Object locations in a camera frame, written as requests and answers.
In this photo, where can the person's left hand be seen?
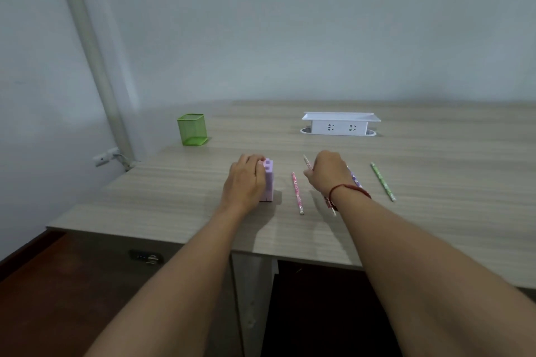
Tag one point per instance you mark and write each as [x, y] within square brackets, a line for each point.
[243, 183]

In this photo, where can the white wall pipe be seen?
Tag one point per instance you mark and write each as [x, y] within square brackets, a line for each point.
[90, 55]

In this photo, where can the person's left forearm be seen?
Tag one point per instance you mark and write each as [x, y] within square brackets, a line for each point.
[176, 285]

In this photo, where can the blue patterned pencil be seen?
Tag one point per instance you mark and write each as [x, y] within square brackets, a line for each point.
[355, 179]

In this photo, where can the pink floral pencil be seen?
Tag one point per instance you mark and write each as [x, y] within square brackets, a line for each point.
[307, 162]
[297, 193]

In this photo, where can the wooden desk cabinet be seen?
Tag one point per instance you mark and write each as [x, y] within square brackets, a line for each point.
[234, 310]

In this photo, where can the green mesh pen holder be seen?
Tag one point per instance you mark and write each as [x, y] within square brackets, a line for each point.
[193, 131]

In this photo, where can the white wall socket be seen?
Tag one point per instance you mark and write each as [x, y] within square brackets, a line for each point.
[104, 157]

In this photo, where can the person's right hand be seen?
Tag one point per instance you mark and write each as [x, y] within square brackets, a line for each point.
[328, 174]

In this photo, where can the green patterned pencil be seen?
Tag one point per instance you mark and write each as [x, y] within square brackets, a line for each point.
[382, 182]

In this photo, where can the metal cabinet knob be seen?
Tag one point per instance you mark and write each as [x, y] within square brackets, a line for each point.
[146, 258]

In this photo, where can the purple pencil sharpener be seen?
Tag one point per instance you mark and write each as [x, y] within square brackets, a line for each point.
[269, 181]

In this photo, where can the white desk socket box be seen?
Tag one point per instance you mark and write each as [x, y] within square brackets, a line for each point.
[339, 126]

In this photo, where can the person's right forearm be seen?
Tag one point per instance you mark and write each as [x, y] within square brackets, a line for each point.
[427, 281]

